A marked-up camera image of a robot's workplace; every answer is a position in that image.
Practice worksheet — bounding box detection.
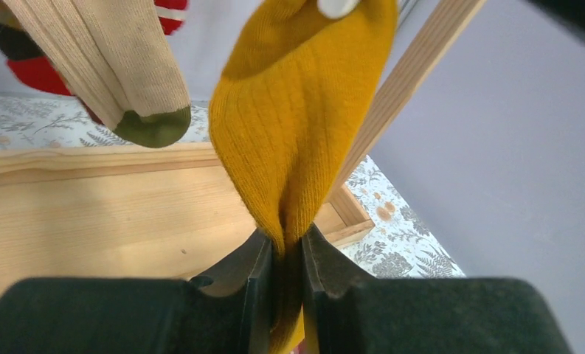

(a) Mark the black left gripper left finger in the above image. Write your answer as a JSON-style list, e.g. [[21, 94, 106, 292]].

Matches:
[[0, 231, 272, 353]]

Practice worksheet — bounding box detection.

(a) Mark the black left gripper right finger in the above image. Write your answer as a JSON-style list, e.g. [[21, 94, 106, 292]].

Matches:
[[302, 227, 571, 353]]

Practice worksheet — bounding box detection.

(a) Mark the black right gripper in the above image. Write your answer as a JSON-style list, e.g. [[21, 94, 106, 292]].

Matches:
[[528, 0, 585, 43]]

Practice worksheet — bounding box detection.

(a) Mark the wooden hanger stand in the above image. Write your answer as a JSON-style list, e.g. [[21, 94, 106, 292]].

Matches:
[[0, 0, 488, 324]]

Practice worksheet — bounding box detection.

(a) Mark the mustard yellow sock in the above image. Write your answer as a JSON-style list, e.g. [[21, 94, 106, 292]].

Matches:
[[209, 1, 398, 353]]

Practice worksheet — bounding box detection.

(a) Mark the white plastic clip hanger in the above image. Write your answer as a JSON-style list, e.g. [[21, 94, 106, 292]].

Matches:
[[317, 0, 360, 19]]

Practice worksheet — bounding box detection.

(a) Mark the red bow sock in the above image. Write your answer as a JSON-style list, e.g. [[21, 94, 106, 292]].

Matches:
[[6, 57, 104, 126]]

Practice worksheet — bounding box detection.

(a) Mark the beige sock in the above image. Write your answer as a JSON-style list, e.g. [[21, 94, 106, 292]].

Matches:
[[7, 0, 191, 148]]

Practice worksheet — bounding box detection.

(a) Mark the red white striped sock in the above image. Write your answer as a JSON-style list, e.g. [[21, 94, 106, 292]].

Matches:
[[153, 0, 190, 35]]

